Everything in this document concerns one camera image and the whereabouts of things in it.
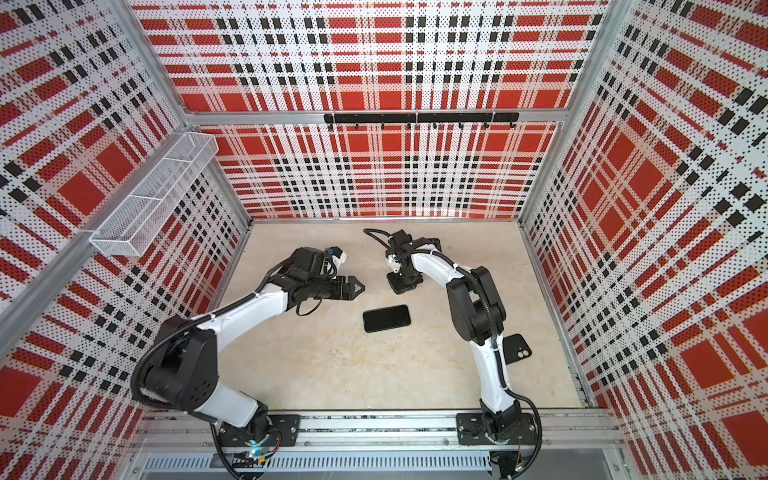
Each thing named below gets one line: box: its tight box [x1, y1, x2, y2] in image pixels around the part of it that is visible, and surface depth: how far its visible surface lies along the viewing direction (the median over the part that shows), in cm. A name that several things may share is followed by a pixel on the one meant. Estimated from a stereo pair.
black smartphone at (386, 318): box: [363, 304, 411, 333], surface depth 97 cm
